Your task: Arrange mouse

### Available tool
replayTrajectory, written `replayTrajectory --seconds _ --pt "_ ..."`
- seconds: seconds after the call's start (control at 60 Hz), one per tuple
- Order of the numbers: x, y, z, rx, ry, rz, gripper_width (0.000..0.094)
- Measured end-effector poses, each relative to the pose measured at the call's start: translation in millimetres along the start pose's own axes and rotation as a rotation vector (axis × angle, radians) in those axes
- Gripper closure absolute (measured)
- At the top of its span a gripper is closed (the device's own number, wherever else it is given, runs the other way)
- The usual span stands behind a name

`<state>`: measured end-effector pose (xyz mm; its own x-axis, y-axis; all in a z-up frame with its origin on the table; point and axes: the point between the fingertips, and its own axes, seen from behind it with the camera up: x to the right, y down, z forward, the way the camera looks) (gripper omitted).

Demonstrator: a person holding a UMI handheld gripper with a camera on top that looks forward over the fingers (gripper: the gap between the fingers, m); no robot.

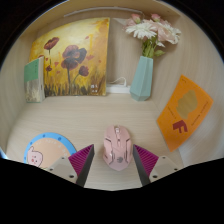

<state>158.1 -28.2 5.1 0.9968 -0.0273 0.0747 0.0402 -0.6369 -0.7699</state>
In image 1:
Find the pink computer mouse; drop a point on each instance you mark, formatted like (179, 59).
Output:
(116, 148)

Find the pink and white flower bouquet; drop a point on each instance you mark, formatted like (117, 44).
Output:
(150, 30)

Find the round blue-rimmed pig mouse pad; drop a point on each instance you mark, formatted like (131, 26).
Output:
(50, 146)

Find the white light bar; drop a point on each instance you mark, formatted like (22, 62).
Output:
(96, 10)

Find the green and beige book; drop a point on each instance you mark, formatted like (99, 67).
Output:
(33, 80)

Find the yellow poppy flower painting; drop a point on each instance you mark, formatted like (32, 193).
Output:
(76, 56)

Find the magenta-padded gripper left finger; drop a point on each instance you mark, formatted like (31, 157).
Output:
(81, 160)

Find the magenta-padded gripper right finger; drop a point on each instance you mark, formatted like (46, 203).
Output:
(146, 160)

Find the mint green faceted vase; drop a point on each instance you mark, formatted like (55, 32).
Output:
(142, 78)

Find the orange book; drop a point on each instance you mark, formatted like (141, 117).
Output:
(185, 110)

